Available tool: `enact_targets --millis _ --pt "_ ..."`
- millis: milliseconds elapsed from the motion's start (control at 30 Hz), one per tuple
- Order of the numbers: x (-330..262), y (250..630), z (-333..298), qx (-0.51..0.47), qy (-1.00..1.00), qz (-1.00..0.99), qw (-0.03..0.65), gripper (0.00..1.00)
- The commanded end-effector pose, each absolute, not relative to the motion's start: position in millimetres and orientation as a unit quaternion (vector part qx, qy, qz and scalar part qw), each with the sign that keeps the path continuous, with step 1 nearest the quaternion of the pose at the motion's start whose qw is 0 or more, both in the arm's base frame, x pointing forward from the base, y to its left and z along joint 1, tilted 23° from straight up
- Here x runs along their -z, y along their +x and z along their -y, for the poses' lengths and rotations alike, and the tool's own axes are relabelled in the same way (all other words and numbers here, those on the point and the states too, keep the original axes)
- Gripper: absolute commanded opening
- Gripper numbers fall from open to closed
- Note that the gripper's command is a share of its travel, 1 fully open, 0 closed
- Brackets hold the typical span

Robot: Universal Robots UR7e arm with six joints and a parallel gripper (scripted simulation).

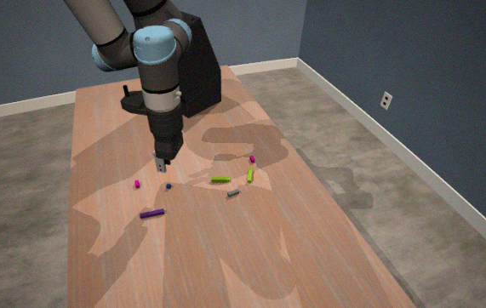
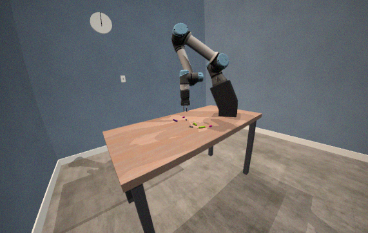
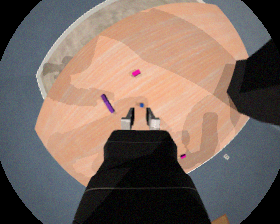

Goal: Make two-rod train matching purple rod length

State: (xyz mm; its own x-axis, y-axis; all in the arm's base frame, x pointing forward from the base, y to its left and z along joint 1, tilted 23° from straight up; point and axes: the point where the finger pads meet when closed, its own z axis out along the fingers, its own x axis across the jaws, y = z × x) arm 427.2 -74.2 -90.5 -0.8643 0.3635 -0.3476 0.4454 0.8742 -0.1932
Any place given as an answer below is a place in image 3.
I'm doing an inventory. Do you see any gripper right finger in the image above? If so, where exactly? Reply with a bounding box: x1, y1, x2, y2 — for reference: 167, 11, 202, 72
146, 108, 160, 130

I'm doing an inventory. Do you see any purple rod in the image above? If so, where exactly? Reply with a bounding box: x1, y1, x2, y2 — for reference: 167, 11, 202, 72
101, 94, 115, 114

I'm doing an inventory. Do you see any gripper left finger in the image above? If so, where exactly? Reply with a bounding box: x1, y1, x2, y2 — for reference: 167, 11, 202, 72
121, 107, 134, 130

